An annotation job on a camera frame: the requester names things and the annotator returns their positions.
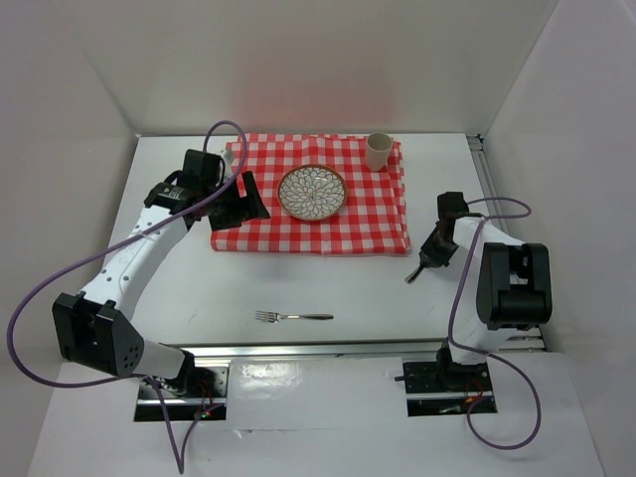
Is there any aluminium rail right side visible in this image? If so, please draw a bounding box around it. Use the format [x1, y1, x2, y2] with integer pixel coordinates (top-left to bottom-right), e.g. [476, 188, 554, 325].
[466, 133, 546, 344]

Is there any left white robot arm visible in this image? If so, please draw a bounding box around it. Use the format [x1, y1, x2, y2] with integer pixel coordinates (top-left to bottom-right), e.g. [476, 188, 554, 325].
[52, 149, 269, 397]

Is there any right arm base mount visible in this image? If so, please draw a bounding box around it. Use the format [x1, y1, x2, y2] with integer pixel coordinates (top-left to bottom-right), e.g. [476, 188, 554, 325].
[394, 346, 498, 417]

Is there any silver knife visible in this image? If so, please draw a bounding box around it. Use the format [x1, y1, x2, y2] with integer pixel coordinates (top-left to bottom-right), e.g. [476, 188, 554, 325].
[404, 263, 424, 284]

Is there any silver fork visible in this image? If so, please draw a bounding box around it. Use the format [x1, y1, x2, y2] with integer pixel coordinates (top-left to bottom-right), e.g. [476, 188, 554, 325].
[254, 310, 334, 323]

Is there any red white checkered cloth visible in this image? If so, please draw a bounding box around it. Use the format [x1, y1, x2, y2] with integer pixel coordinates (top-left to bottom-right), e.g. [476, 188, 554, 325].
[211, 133, 410, 254]

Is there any aluminium rail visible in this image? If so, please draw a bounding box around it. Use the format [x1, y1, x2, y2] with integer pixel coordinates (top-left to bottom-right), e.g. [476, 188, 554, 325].
[153, 337, 543, 360]
[466, 133, 546, 344]

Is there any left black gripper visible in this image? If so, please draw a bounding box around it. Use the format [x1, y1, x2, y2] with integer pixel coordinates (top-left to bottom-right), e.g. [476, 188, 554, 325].
[203, 171, 269, 232]

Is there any beige paper cup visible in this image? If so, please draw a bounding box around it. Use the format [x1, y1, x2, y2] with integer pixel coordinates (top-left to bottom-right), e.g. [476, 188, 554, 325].
[365, 132, 394, 172]

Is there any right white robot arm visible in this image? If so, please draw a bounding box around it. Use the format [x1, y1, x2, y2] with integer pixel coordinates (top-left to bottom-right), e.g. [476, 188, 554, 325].
[405, 192, 553, 392]

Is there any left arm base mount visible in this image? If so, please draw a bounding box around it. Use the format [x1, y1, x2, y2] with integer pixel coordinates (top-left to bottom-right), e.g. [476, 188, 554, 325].
[133, 365, 230, 422]

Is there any aluminium rail front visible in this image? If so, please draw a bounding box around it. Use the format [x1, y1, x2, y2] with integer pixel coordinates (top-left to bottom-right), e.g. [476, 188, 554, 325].
[153, 337, 543, 360]

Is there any floral patterned plate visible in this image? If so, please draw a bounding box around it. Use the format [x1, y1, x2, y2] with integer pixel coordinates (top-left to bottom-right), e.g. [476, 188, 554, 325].
[276, 164, 348, 222]

